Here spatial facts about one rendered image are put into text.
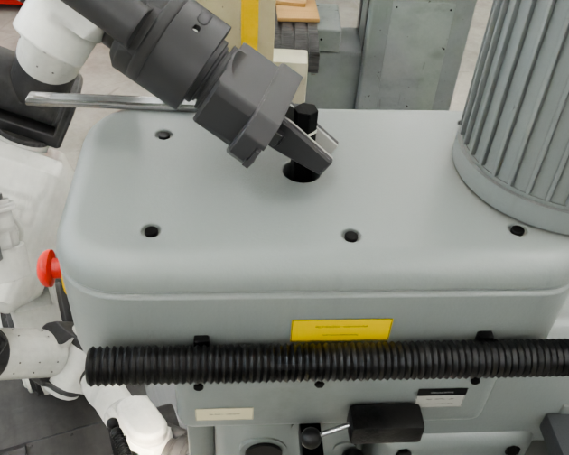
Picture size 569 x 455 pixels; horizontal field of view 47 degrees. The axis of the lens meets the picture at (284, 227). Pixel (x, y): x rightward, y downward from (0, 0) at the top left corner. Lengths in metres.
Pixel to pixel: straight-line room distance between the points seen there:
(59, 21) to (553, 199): 0.44
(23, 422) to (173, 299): 1.56
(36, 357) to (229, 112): 0.78
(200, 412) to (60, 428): 1.37
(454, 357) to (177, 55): 0.35
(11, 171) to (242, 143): 0.58
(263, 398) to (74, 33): 0.39
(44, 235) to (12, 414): 1.09
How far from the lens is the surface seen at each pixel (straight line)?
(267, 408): 0.70
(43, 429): 2.06
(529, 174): 0.59
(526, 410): 0.80
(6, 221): 0.98
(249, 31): 2.44
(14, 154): 1.08
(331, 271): 0.54
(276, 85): 0.59
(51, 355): 1.27
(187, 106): 0.71
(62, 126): 1.08
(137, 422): 1.15
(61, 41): 0.59
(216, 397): 0.68
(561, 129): 0.57
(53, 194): 1.08
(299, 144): 0.59
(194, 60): 0.56
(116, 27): 0.54
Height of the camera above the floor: 2.26
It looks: 41 degrees down
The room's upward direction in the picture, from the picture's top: 4 degrees clockwise
